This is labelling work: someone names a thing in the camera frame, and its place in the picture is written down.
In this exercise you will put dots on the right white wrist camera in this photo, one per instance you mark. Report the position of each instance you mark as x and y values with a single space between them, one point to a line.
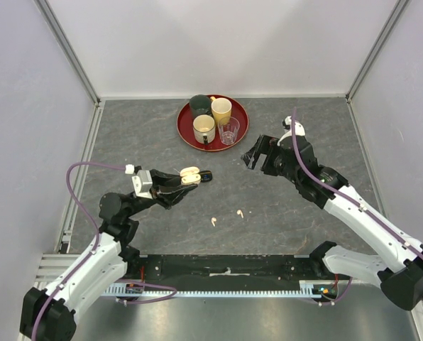
291 127

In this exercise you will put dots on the red round tray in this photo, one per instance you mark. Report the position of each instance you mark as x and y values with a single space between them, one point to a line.
185 127

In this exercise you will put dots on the black earbud charging case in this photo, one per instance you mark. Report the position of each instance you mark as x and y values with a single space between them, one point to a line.
206 176

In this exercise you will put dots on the yellow mug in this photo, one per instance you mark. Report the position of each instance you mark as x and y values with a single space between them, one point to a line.
221 110

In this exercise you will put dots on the slotted cable duct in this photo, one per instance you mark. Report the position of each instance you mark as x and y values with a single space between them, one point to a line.
303 290

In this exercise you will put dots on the clear glass tumbler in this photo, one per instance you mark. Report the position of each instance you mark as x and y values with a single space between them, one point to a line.
228 130

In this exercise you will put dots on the dark green mug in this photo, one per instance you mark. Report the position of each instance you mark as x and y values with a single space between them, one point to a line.
200 104

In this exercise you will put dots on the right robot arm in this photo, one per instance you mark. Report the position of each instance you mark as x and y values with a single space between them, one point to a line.
397 265

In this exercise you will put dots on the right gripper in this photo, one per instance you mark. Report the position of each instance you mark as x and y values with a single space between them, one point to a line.
266 145

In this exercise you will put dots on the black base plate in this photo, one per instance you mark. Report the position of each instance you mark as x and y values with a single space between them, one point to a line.
228 272

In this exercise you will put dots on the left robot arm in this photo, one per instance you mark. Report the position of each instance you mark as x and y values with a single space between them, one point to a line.
54 312

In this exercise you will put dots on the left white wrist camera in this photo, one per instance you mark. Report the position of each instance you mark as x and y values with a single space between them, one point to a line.
142 184

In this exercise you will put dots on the cream earbud charging case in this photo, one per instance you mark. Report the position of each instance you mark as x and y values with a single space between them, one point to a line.
190 175

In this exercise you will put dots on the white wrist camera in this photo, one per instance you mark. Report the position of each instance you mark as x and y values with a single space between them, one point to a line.
142 184
291 127

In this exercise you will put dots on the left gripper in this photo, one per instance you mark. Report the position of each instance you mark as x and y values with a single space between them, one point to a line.
167 190

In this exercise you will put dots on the cream mug black handle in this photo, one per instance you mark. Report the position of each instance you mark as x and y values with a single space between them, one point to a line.
204 129

